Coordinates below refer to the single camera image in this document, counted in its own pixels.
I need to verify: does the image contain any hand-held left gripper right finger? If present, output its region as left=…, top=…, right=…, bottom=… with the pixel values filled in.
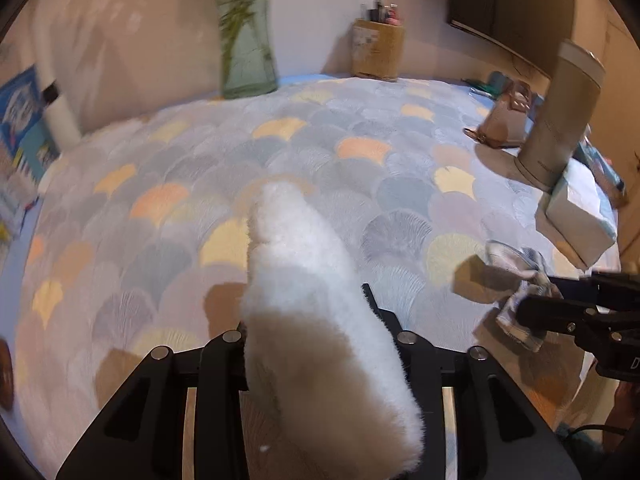
left=362, top=284, right=583, bottom=480

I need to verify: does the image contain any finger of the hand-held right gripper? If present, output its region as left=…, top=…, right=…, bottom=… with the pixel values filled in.
left=547, top=271, right=640, bottom=306
left=515, top=292, right=615, bottom=340

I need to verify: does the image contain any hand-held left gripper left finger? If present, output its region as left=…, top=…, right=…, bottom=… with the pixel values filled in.
left=57, top=325, right=251, bottom=480

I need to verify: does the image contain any grey white checked cloth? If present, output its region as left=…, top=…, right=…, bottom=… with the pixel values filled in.
left=486, top=240, right=565, bottom=353

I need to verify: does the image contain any white fluffy plush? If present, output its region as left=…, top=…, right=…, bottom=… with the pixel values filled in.
left=240, top=180, right=427, bottom=476

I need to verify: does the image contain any person's right forearm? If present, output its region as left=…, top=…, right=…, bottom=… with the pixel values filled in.
left=602, top=380, right=640, bottom=453

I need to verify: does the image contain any white tissue box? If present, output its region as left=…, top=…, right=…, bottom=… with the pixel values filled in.
left=544, top=162, right=619, bottom=269

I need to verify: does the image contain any beige tumbler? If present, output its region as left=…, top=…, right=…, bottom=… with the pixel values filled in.
left=516, top=40, right=607, bottom=194

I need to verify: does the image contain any pastel scallop pattern mat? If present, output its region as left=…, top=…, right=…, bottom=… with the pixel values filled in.
left=10, top=74, right=621, bottom=480

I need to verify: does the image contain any small brown bag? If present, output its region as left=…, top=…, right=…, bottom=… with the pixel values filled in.
left=464, top=81, right=535, bottom=149

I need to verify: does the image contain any brown round object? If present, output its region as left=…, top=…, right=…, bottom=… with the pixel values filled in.
left=0, top=339, right=16, bottom=409

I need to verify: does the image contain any white green pen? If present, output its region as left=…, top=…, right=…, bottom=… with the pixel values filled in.
left=461, top=78, right=496, bottom=97

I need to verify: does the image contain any wooden pen holder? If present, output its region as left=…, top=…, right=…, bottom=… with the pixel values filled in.
left=351, top=18, right=406, bottom=81

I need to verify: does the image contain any glass vase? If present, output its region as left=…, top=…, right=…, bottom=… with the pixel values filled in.
left=216, top=0, right=279, bottom=101

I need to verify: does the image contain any blue cover book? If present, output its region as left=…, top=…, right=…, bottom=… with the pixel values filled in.
left=0, top=65, right=58, bottom=181

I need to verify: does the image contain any white lamp post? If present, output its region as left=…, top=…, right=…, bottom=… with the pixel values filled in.
left=27, top=0, right=84, bottom=146

